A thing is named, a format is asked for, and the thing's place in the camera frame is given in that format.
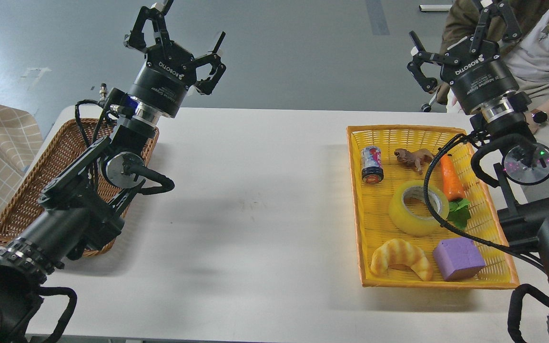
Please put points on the seated person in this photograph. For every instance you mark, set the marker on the seated person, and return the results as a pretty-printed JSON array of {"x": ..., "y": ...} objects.
[{"x": 528, "y": 59}]

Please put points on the orange toy carrot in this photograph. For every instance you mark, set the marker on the orange toy carrot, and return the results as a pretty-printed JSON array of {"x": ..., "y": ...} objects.
[{"x": 459, "y": 206}]

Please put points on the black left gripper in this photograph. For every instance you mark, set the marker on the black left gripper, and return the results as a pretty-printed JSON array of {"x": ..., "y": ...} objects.
[{"x": 164, "y": 78}]

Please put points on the purple foam block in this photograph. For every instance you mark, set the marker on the purple foam block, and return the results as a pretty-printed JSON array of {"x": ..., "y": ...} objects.
[{"x": 458, "y": 258}]

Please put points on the yellow tape roll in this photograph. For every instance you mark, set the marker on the yellow tape roll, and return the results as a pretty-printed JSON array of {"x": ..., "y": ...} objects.
[{"x": 403, "y": 217}]

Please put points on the toy croissant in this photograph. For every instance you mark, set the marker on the toy croissant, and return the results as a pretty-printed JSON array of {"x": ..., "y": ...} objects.
[{"x": 401, "y": 252}]

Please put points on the brown toy lion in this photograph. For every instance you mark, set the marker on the brown toy lion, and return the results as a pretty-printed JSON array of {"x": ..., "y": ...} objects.
[{"x": 414, "y": 158}]

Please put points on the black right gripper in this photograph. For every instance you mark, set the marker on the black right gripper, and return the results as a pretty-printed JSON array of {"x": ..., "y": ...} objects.
[{"x": 482, "y": 81}]

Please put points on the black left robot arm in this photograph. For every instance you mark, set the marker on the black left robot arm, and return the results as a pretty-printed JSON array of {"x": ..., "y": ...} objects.
[{"x": 83, "y": 205}]

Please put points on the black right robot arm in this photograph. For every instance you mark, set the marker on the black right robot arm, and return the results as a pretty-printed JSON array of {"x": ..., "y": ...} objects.
[{"x": 461, "y": 22}]

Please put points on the white floor stand base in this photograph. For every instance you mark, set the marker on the white floor stand base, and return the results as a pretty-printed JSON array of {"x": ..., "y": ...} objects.
[{"x": 434, "y": 7}]

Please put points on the yellow plastic basket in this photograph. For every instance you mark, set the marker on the yellow plastic basket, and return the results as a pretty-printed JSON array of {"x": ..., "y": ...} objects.
[{"x": 374, "y": 227}]

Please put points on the small soda can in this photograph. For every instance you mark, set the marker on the small soda can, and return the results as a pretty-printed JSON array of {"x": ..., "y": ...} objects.
[{"x": 372, "y": 166}]

